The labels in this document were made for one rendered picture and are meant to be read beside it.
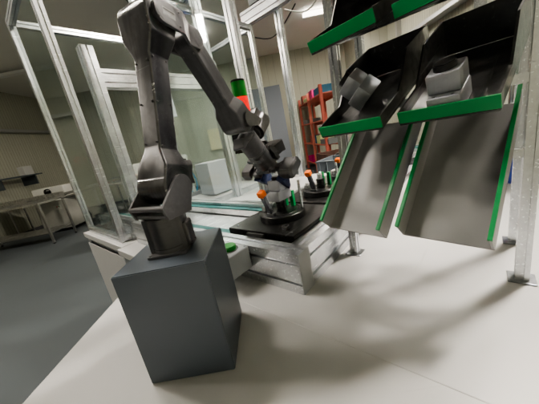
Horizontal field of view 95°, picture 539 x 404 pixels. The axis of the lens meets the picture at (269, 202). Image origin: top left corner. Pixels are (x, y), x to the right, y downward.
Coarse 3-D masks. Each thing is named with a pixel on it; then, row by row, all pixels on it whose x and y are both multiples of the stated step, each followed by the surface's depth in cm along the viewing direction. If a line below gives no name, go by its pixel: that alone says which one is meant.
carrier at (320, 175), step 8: (336, 168) 91; (320, 176) 92; (328, 176) 95; (320, 184) 92; (328, 184) 96; (296, 192) 102; (304, 192) 93; (312, 192) 89; (320, 192) 88; (328, 192) 87; (288, 200) 92; (296, 200) 90; (304, 200) 88; (312, 200) 86; (320, 200) 84
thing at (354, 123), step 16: (416, 32) 53; (384, 48) 59; (400, 48) 57; (416, 48) 49; (352, 64) 57; (368, 64) 61; (384, 64) 61; (400, 64) 59; (416, 64) 50; (384, 80) 59; (400, 80) 46; (384, 96) 52; (400, 96) 46; (336, 112) 55; (352, 112) 54; (368, 112) 50; (384, 112) 43; (320, 128) 51; (336, 128) 49; (352, 128) 47; (368, 128) 44
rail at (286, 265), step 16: (144, 240) 107; (224, 240) 68; (240, 240) 66; (256, 240) 64; (272, 240) 62; (256, 256) 62; (272, 256) 58; (288, 256) 54; (304, 256) 54; (256, 272) 64; (272, 272) 60; (288, 272) 56; (304, 272) 55; (288, 288) 58; (304, 288) 55
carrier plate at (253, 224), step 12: (312, 204) 82; (324, 204) 79; (252, 216) 81; (312, 216) 71; (240, 228) 72; (252, 228) 70; (264, 228) 69; (276, 228) 67; (300, 228) 64; (288, 240) 61
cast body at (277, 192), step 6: (270, 180) 73; (276, 180) 71; (270, 186) 73; (276, 186) 72; (282, 186) 72; (270, 192) 72; (276, 192) 71; (282, 192) 72; (288, 192) 74; (270, 198) 73; (276, 198) 71; (282, 198) 72
